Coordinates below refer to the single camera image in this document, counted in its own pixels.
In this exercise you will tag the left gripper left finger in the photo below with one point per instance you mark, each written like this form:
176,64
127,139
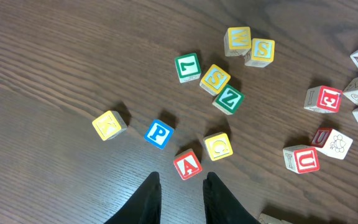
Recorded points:
144,206

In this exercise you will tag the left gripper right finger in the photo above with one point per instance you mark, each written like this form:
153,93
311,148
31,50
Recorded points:
220,204

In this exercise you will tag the yellow C block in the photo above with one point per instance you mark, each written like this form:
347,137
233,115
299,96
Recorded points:
218,146

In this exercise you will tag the red A block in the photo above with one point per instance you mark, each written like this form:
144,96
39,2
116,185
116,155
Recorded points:
187,164

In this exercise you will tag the blue P block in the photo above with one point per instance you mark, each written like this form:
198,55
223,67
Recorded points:
159,134

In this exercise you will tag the yellow K block left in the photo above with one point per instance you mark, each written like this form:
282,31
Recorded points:
109,125

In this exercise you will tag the red U block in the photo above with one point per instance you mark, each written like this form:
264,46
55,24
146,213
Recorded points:
301,159

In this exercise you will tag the green Z block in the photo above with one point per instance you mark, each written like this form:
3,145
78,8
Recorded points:
228,100

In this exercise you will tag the white bee picture block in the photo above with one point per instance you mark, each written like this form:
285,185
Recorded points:
331,143

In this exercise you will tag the yellow S block lower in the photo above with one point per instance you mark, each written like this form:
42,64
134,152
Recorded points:
214,80

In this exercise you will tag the yellow s block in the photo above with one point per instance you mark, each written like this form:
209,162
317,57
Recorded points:
214,80
261,54

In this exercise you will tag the green L block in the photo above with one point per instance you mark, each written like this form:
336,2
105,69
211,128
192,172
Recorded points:
188,67

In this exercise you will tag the red E block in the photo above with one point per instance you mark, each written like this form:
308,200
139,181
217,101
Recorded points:
323,99

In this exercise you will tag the yellow S block upper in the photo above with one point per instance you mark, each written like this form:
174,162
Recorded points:
261,54

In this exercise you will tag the yellow W block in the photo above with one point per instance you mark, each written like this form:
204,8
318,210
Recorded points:
237,41

